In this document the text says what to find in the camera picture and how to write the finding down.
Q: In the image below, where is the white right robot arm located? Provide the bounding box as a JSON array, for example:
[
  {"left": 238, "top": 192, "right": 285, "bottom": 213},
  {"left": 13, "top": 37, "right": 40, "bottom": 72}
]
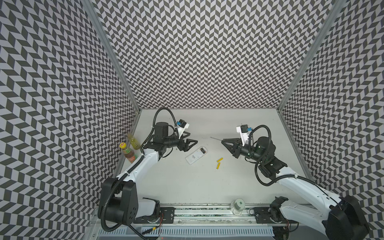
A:
[{"left": 221, "top": 125, "right": 370, "bottom": 240}]

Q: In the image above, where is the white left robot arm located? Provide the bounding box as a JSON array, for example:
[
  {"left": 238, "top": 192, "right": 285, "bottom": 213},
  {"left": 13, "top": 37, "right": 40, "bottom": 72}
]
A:
[{"left": 98, "top": 115, "right": 197, "bottom": 232}]

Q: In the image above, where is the yellow-green drink bottle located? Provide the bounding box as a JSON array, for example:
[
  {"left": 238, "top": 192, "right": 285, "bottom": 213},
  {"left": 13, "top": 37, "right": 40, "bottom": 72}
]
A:
[{"left": 127, "top": 133, "right": 141, "bottom": 150}]

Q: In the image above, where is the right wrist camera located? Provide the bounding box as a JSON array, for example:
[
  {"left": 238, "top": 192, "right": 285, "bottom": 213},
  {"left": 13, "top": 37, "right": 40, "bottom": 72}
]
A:
[{"left": 236, "top": 125, "right": 252, "bottom": 146}]

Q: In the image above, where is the red tea bottle yellow cap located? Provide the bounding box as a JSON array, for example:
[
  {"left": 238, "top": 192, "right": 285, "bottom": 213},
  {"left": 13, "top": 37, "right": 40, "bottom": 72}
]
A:
[{"left": 119, "top": 143, "right": 136, "bottom": 163}]

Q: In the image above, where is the aluminium left corner post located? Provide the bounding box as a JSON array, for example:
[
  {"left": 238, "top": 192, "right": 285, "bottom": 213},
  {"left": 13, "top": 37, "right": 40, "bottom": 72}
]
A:
[{"left": 82, "top": 0, "right": 140, "bottom": 112}]

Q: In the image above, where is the aluminium corner post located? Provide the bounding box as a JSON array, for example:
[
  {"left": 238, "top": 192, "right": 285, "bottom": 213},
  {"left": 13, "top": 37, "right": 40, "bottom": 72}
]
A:
[
  {"left": 82, "top": 0, "right": 140, "bottom": 112},
  {"left": 277, "top": 0, "right": 347, "bottom": 113}
]

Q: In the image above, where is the aluminium right corner post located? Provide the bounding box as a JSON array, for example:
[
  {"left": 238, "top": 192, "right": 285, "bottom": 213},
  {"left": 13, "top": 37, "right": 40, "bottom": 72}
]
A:
[{"left": 277, "top": 0, "right": 347, "bottom": 113}]

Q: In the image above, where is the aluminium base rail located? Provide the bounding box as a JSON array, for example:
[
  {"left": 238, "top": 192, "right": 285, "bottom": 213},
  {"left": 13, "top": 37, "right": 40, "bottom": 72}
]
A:
[{"left": 133, "top": 204, "right": 288, "bottom": 226}]

